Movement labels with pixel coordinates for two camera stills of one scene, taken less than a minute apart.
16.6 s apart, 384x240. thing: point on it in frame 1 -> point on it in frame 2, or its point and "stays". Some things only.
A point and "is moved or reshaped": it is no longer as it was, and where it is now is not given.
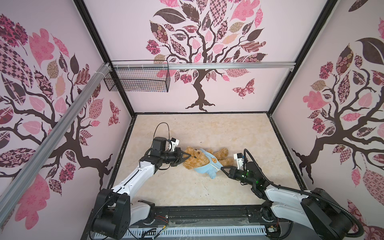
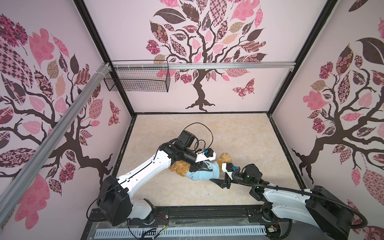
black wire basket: (139, 80) stays
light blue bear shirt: (211, 168) is moved or reshaped
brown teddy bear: (198, 158) is moved or reshaped
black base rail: (209, 215) stays
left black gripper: (178, 153) -> (199, 166)
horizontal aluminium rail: (203, 65) stays
